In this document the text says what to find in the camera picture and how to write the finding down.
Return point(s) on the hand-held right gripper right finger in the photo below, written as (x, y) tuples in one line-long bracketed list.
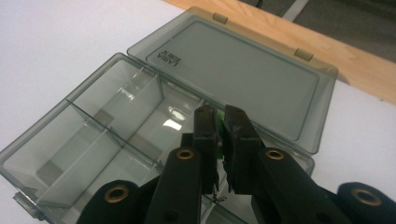
[(241, 146)]

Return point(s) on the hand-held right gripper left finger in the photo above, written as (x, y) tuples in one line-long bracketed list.
[(205, 140)]

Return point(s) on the small green piece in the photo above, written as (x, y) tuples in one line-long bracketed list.
[(220, 126)]

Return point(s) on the transparent grey compartment box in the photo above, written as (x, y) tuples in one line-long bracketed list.
[(233, 77)]

